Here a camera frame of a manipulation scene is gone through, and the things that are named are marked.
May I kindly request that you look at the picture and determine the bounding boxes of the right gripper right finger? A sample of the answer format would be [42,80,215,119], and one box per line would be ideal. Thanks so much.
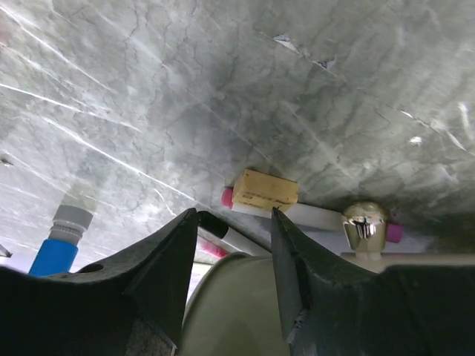
[271,209,474,355]

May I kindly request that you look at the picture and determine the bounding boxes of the round cream drawer organizer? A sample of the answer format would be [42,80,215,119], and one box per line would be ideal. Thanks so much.
[340,202,421,273]

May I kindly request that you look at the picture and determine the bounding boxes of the black white marker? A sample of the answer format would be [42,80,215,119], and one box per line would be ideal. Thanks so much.
[197,211,271,257]

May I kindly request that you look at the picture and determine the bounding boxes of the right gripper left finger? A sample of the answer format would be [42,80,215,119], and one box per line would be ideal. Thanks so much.
[1,208,199,355]

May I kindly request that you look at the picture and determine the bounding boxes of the white pen pink ends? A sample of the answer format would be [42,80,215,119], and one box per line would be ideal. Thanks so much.
[220,187,404,244]

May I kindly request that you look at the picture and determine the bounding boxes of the blue capped small bottle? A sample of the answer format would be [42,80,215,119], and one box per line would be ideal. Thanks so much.
[28,194,96,277]

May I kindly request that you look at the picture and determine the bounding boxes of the red translucent pen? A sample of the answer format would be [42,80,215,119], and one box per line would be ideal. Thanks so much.
[194,238,228,265]

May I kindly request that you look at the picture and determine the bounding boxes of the yellow eraser block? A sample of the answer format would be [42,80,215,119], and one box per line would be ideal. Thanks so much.
[232,169,299,211]

